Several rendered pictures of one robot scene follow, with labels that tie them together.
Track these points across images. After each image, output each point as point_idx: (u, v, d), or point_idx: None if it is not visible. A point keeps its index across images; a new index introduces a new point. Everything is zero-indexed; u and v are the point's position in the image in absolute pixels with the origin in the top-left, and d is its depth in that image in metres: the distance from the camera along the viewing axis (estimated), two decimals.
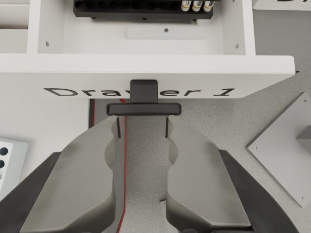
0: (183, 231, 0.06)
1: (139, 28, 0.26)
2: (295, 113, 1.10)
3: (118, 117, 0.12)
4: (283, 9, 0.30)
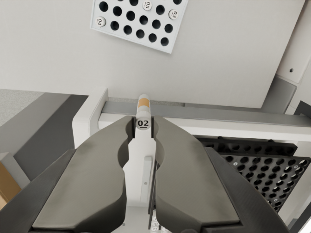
0: (183, 231, 0.06)
1: (148, 168, 0.33)
2: None
3: (133, 117, 0.12)
4: None
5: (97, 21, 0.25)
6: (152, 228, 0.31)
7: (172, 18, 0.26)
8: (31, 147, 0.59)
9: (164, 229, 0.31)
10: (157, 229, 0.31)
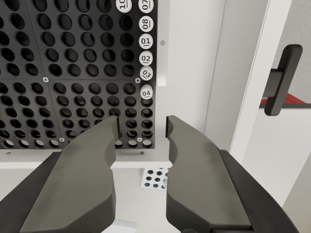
0: (183, 231, 0.06)
1: (159, 74, 0.24)
2: None
3: (118, 117, 0.12)
4: None
5: (146, 95, 0.19)
6: (150, 9, 0.15)
7: (150, 78, 0.18)
8: None
9: (126, 3, 0.15)
10: (140, 5, 0.15)
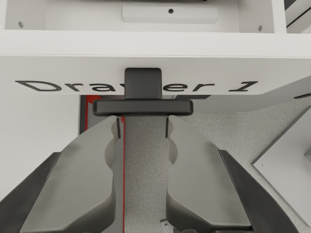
0: (183, 231, 0.06)
1: (137, 8, 0.21)
2: (303, 128, 1.04)
3: (118, 117, 0.12)
4: None
5: None
6: None
7: None
8: None
9: None
10: None
